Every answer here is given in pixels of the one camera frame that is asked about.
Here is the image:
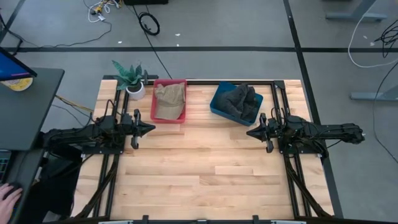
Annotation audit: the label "white floor cable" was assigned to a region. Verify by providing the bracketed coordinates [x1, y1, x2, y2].
[347, 12, 398, 69]

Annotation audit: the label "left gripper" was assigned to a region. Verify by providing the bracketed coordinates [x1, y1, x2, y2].
[119, 108, 156, 150]

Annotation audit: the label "snake plant in white pot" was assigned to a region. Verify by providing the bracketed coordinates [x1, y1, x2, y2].
[111, 60, 147, 101]

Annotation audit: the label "black floor cable bundle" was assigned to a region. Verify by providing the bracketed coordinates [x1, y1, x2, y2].
[374, 18, 398, 59]

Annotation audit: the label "person's hand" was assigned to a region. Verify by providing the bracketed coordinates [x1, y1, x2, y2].
[0, 182, 24, 224]

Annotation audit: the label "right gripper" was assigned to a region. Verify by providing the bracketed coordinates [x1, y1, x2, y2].
[246, 113, 280, 154]

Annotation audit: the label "black desk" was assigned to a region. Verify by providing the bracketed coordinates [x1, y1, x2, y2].
[0, 67, 65, 152]

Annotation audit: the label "black box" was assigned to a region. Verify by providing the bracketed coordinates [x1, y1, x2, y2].
[123, 0, 169, 6]

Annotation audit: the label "yellow round disc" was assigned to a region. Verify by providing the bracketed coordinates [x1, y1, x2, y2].
[4, 77, 34, 92]

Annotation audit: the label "white power strip cables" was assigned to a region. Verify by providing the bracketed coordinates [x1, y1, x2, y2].
[83, 0, 123, 24]

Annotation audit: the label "black coiled floor cable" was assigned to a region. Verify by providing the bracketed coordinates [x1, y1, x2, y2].
[133, 4, 174, 80]

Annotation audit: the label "black computer mouse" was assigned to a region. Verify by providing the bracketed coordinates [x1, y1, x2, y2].
[2, 182, 22, 200]

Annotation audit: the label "black keyboard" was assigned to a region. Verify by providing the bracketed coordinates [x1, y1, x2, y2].
[0, 150, 12, 183]

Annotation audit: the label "black office chair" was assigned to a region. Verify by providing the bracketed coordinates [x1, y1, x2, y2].
[18, 149, 81, 224]

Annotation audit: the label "tan corduroy cap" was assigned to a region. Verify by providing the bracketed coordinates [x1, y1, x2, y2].
[154, 82, 187, 121]

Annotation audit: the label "blue plastic bin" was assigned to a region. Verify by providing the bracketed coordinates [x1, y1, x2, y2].
[209, 80, 264, 127]

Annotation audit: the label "grey desk foot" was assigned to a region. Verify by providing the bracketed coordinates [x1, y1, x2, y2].
[349, 84, 398, 102]
[325, 0, 388, 23]

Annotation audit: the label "computer monitor blue screen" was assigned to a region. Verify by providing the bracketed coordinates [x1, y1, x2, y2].
[0, 46, 38, 82]

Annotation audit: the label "pink plastic bin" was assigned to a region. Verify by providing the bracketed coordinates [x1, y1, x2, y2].
[150, 78, 188, 124]

